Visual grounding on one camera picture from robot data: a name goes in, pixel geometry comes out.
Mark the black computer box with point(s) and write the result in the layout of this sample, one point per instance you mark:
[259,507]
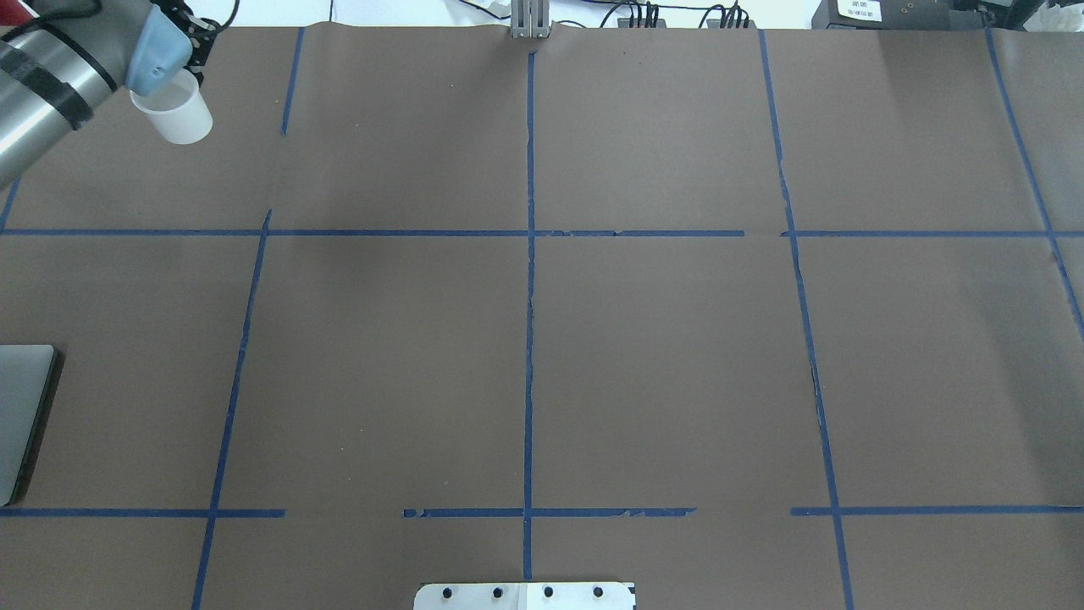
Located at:
[898,16]

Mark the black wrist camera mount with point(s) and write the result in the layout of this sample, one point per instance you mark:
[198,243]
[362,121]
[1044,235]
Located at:
[201,31]

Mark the grey closed laptop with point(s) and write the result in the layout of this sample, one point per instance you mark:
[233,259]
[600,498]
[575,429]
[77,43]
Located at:
[26,380]

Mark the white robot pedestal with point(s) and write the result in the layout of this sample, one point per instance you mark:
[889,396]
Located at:
[571,594]

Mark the brown paper table cover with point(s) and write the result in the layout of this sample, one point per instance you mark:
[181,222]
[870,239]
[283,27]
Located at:
[768,320]

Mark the white mug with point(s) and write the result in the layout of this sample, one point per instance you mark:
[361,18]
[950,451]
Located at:
[177,110]

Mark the aluminium frame post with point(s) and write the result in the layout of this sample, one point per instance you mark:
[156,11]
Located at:
[530,19]

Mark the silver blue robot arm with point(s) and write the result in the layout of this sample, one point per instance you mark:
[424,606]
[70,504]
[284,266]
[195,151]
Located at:
[57,69]

